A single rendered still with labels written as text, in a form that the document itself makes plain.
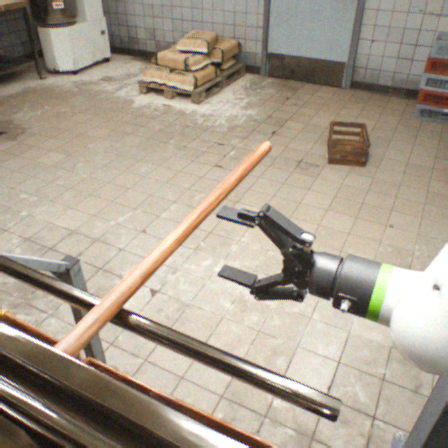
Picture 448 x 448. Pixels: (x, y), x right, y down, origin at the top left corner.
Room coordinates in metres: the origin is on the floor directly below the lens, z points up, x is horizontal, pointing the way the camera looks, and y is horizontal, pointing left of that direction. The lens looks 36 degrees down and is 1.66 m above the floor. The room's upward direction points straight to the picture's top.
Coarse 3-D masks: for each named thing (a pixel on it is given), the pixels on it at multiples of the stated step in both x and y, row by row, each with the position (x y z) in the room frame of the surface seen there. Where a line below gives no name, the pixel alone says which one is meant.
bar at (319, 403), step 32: (0, 256) 0.57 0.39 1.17; (64, 256) 0.83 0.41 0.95; (64, 288) 0.49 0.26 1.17; (128, 320) 0.43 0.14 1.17; (96, 352) 0.80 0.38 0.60; (192, 352) 0.37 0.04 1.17; (224, 352) 0.37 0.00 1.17; (256, 384) 0.33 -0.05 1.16; (288, 384) 0.32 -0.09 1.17; (320, 416) 0.29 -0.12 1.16
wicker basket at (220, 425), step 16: (96, 368) 0.67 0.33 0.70; (112, 368) 0.65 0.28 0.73; (128, 384) 0.63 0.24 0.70; (144, 384) 0.61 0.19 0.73; (160, 400) 0.59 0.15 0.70; (176, 400) 0.57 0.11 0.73; (192, 416) 0.54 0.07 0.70; (208, 416) 0.53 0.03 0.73; (224, 432) 0.51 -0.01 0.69; (240, 432) 0.49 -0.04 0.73
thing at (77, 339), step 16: (256, 160) 0.89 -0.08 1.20; (240, 176) 0.81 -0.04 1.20; (224, 192) 0.75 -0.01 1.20; (208, 208) 0.69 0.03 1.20; (192, 224) 0.63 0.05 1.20; (176, 240) 0.58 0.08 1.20; (160, 256) 0.54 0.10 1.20; (144, 272) 0.50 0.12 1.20; (128, 288) 0.46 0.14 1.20; (112, 304) 0.43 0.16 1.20; (96, 320) 0.40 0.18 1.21; (80, 336) 0.37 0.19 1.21; (64, 352) 0.35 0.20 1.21
